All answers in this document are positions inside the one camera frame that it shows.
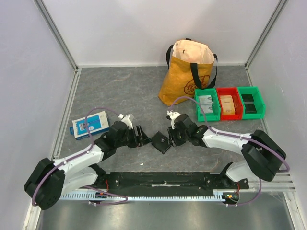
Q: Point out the yellow tote bag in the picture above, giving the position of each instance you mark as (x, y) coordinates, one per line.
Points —
(190, 65)

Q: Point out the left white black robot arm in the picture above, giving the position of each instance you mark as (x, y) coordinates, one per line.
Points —
(52, 179)

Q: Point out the gold cards stack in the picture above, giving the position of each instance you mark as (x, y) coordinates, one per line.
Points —
(227, 105)

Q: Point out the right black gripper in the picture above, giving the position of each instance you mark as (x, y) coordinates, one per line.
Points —
(171, 136)

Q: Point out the red plastic bin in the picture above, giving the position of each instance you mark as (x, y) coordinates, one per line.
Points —
(237, 103)

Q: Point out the silver cards stack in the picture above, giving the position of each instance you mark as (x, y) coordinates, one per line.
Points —
(206, 103)

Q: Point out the blue white card box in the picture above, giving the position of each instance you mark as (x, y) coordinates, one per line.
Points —
(97, 123)

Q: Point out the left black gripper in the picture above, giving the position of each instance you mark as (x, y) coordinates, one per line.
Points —
(139, 140)

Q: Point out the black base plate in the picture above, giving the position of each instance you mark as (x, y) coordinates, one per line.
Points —
(115, 180)

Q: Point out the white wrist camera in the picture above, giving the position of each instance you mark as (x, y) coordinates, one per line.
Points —
(172, 116)
(128, 119)

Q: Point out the black cards stack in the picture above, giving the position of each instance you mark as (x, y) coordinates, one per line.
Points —
(248, 102)

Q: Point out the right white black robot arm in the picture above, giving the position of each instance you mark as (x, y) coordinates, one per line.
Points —
(262, 156)

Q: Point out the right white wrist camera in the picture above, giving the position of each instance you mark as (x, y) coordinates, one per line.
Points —
(172, 116)

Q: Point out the right green plastic bin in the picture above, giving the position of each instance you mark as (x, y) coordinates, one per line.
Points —
(258, 102)

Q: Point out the green plastic bin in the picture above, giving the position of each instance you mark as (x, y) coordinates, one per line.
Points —
(258, 102)
(201, 115)

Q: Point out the left green plastic bin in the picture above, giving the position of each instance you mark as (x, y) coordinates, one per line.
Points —
(201, 115)

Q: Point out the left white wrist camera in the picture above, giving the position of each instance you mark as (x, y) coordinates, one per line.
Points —
(128, 119)

